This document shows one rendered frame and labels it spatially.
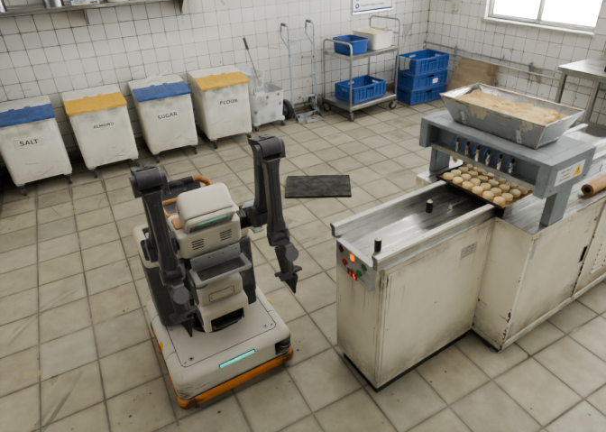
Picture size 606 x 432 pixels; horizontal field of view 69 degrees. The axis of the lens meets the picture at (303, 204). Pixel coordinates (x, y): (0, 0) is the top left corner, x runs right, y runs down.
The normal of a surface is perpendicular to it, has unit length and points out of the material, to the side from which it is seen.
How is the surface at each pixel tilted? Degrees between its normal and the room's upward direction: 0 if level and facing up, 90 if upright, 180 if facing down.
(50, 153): 92
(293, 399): 0
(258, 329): 0
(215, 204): 42
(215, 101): 91
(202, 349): 0
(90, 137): 92
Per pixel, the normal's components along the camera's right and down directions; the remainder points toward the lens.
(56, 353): -0.04, -0.86
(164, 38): 0.47, 0.44
